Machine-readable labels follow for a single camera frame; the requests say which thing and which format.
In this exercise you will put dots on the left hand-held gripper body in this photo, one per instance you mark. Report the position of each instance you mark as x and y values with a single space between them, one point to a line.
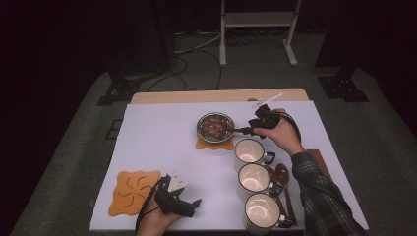
167 200

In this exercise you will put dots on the dark red wooden spoon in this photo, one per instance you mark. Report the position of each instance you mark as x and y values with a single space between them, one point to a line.
234 129
283 173
270 173

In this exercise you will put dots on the person's right hand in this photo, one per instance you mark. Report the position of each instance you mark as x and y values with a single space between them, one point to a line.
285 137

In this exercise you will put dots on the steel bowl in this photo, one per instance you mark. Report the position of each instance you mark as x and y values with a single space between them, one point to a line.
205 119

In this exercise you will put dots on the orange felt coaster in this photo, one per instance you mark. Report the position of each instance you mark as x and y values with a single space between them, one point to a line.
128 193
213 146

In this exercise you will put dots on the white metal stand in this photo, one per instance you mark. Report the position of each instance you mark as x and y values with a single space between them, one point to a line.
259 19

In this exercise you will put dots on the white mug with dark rim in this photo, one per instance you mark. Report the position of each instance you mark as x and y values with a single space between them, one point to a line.
249 152
262 211
254 178

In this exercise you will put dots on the person's left hand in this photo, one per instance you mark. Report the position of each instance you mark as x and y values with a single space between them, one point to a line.
152 224

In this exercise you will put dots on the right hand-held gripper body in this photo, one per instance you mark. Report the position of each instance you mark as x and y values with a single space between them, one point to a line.
267 119

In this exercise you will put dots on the black stand base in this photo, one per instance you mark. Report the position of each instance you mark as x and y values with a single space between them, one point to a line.
123 88
342 88

